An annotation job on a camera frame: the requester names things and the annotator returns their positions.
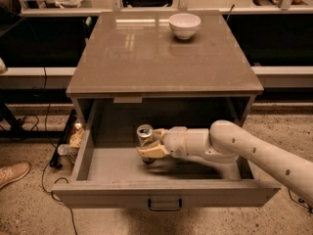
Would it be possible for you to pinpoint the black floor cable left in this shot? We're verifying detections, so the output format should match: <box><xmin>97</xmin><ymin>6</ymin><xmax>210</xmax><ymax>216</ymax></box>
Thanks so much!
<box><xmin>19</xmin><ymin>67</ymin><xmax>79</xmax><ymax>235</ymax></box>

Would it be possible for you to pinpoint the crumpled yellow snack bag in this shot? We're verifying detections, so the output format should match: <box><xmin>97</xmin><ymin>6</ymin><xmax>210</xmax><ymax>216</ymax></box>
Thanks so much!
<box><xmin>69</xmin><ymin>128</ymin><xmax>84</xmax><ymax>148</ymax></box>

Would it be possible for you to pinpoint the silver redbull can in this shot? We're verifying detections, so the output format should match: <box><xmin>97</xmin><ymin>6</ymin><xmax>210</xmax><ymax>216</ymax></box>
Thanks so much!
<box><xmin>136</xmin><ymin>123</ymin><xmax>157</xmax><ymax>165</ymax></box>

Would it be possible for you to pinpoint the white ceramic bowl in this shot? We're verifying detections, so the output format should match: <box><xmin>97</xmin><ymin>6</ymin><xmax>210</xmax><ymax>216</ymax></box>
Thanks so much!
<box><xmin>168</xmin><ymin>13</ymin><xmax>201</xmax><ymax>39</ymax></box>

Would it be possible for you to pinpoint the black drawer handle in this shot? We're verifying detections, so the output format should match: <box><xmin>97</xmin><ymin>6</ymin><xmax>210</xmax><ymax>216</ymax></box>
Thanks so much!
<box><xmin>148</xmin><ymin>199</ymin><xmax>183</xmax><ymax>212</ymax></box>

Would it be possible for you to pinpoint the grey drawer cabinet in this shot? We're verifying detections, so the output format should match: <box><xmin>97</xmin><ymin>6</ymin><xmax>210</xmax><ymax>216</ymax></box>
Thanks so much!
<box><xmin>67</xmin><ymin>11</ymin><xmax>263</xmax><ymax>127</ymax></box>

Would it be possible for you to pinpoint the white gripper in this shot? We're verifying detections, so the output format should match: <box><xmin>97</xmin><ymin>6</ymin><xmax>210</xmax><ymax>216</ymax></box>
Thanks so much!
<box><xmin>137</xmin><ymin>126</ymin><xmax>187</xmax><ymax>159</ymax></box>

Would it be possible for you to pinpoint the black floor cable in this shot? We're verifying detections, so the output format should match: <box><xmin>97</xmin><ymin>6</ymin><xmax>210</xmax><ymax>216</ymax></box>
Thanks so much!
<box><xmin>19</xmin><ymin>67</ymin><xmax>79</xmax><ymax>235</ymax></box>
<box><xmin>288</xmin><ymin>189</ymin><xmax>313</xmax><ymax>213</ymax></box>

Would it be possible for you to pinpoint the open grey top drawer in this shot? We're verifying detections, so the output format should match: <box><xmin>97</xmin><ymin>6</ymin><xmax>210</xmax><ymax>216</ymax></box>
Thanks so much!
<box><xmin>53</xmin><ymin>98</ymin><xmax>281</xmax><ymax>209</ymax></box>

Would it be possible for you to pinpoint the black floor cable right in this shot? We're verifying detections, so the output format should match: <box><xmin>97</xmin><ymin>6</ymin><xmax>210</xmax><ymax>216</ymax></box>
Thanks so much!
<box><xmin>288</xmin><ymin>189</ymin><xmax>313</xmax><ymax>213</ymax></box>

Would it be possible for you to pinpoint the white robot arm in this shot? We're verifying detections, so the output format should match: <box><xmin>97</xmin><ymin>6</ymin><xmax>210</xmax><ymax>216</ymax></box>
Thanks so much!
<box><xmin>136</xmin><ymin>120</ymin><xmax>313</xmax><ymax>206</ymax></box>

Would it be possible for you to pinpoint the tan shoe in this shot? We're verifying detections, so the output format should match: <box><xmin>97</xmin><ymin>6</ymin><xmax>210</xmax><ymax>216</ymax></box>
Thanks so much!
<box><xmin>0</xmin><ymin>162</ymin><xmax>31</xmax><ymax>189</ymax></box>

